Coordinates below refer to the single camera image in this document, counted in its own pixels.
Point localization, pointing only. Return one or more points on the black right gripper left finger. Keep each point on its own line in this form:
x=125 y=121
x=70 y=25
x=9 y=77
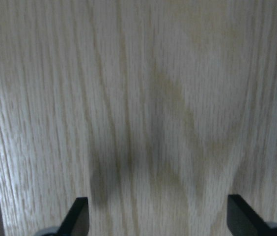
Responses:
x=76 y=222

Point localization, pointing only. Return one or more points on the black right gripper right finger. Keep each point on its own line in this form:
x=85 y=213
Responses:
x=242 y=220

